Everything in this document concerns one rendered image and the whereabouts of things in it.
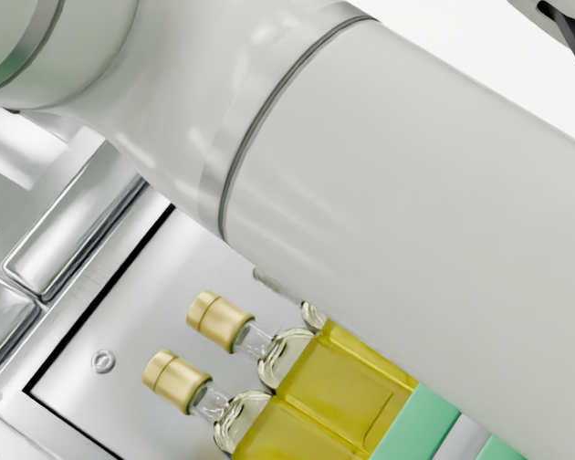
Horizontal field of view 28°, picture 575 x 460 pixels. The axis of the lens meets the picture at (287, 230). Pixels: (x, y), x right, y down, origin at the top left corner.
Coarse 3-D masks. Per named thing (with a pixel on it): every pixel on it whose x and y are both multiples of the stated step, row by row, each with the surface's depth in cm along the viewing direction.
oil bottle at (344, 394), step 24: (288, 336) 86; (312, 336) 86; (264, 360) 86; (288, 360) 85; (312, 360) 85; (336, 360) 85; (360, 360) 85; (264, 384) 86; (288, 384) 84; (312, 384) 84; (336, 384) 84; (360, 384) 84; (384, 384) 84; (312, 408) 84; (336, 408) 83; (360, 408) 83; (384, 408) 83; (336, 432) 83; (360, 432) 82; (384, 432) 82
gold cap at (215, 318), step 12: (204, 300) 89; (216, 300) 89; (228, 300) 90; (192, 312) 89; (204, 312) 89; (216, 312) 88; (228, 312) 88; (240, 312) 89; (192, 324) 89; (204, 324) 89; (216, 324) 88; (228, 324) 88; (240, 324) 88; (204, 336) 89; (216, 336) 88; (228, 336) 88; (228, 348) 88
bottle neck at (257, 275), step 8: (256, 272) 91; (264, 272) 90; (256, 280) 92; (264, 280) 91; (272, 280) 90; (272, 288) 91; (280, 288) 90; (280, 296) 91; (288, 296) 90; (296, 296) 90; (296, 304) 90
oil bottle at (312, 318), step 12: (312, 312) 87; (312, 324) 87; (324, 324) 87; (336, 324) 86; (324, 336) 87; (336, 336) 86; (348, 336) 86; (348, 348) 86; (360, 348) 86; (372, 360) 85; (384, 360) 85; (384, 372) 85; (396, 372) 85; (408, 384) 85
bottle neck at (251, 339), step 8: (248, 320) 89; (240, 328) 88; (248, 328) 88; (256, 328) 88; (264, 328) 89; (240, 336) 88; (248, 336) 88; (256, 336) 88; (264, 336) 88; (272, 336) 88; (232, 344) 88; (240, 344) 88; (248, 344) 88; (256, 344) 87; (264, 344) 87; (240, 352) 88; (248, 352) 88; (256, 352) 87; (248, 360) 88; (256, 360) 87
